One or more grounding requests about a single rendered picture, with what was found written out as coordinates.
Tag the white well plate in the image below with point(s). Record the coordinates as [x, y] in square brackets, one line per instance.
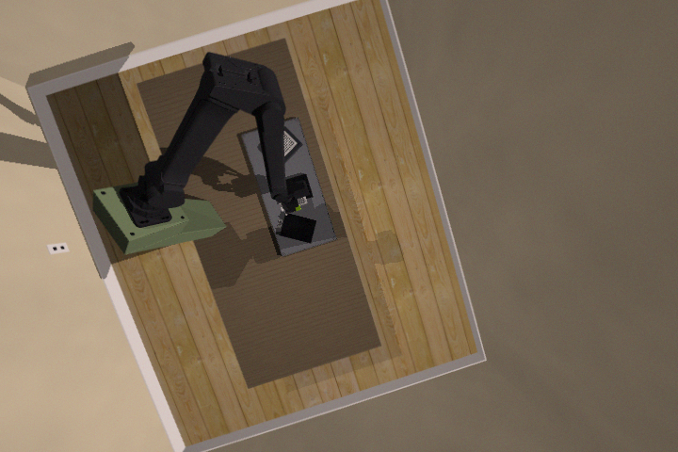
[301, 201]
[289, 143]

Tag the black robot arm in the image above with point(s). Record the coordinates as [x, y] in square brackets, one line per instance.
[223, 90]

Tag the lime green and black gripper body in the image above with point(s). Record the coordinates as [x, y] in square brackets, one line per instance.
[289, 208]

